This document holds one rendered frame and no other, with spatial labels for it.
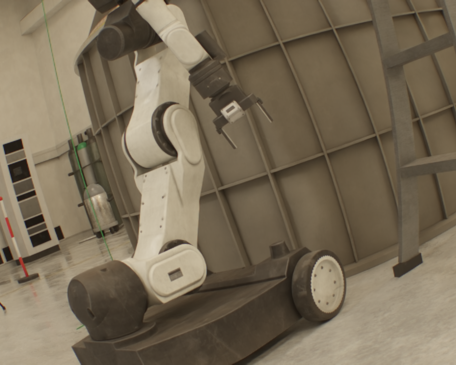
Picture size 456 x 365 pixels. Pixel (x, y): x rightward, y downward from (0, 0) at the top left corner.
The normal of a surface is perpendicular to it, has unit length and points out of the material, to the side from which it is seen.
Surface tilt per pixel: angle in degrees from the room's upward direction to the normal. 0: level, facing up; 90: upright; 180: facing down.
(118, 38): 99
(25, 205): 90
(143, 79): 59
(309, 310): 110
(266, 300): 90
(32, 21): 90
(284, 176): 90
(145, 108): 45
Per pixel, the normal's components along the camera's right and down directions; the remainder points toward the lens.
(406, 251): 0.28, 0.00
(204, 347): 0.48, -0.15
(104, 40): -0.53, 0.38
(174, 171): -0.61, 0.17
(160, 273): 0.73, -0.24
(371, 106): -0.06, 0.06
